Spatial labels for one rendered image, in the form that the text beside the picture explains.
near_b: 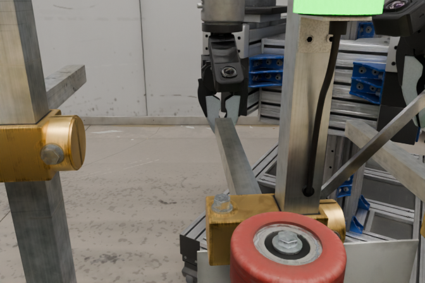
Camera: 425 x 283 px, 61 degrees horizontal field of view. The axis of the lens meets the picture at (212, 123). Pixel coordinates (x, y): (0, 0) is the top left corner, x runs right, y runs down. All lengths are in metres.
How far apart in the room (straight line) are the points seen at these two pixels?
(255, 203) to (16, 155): 0.22
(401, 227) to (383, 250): 1.16
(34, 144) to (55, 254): 0.12
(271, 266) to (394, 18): 0.28
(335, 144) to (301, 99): 0.94
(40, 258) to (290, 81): 0.28
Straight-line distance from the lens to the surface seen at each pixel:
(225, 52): 0.60
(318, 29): 0.31
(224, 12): 0.61
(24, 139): 0.33
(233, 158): 0.49
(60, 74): 0.58
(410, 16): 0.42
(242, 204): 0.37
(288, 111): 0.33
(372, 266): 0.50
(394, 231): 1.61
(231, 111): 0.65
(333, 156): 1.27
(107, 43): 3.11
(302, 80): 0.31
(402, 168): 0.58
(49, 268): 0.40
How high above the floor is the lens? 1.07
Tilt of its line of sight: 20 degrees down
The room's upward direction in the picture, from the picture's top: straight up
